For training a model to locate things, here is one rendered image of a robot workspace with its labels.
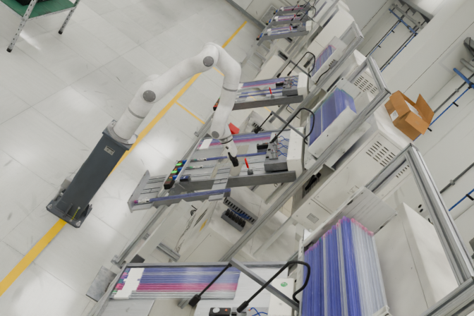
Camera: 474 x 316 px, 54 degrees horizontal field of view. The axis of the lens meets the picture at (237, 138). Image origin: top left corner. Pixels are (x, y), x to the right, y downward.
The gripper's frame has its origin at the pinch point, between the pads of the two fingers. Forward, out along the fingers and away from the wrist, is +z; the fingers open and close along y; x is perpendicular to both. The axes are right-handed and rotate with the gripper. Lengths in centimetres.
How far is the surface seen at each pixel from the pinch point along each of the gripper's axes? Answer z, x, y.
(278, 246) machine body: 69, -4, 7
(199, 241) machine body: 36, 34, -21
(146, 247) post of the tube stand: 15, 51, -49
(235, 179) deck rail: 1.5, -2.9, -21.0
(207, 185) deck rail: 0.6, 14.0, -21.0
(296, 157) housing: -0.1, -39.9, -17.2
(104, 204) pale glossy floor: 10, 108, 15
